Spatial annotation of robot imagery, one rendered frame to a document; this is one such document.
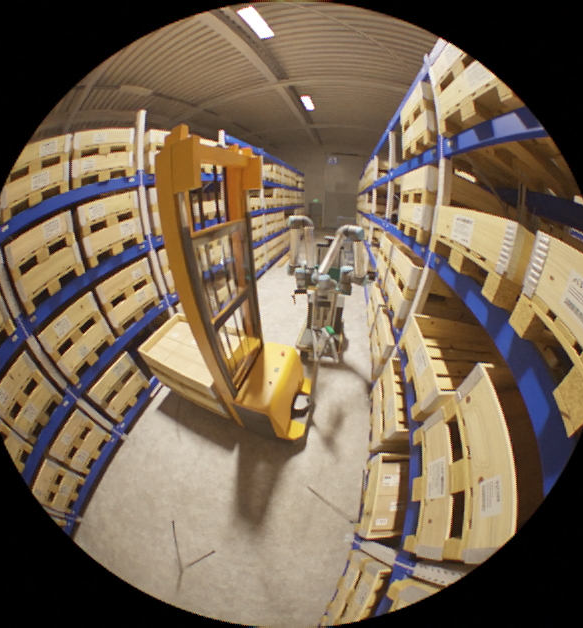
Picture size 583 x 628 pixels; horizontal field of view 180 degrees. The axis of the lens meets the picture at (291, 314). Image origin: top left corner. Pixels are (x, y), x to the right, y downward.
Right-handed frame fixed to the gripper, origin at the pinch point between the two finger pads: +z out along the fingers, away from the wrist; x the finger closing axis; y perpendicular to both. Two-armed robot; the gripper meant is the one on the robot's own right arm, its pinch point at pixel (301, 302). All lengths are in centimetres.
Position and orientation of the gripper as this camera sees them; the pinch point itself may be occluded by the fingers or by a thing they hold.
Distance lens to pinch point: 185.4
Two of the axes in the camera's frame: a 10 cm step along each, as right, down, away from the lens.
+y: 1.7, -1.9, 9.7
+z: 0.6, 9.8, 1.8
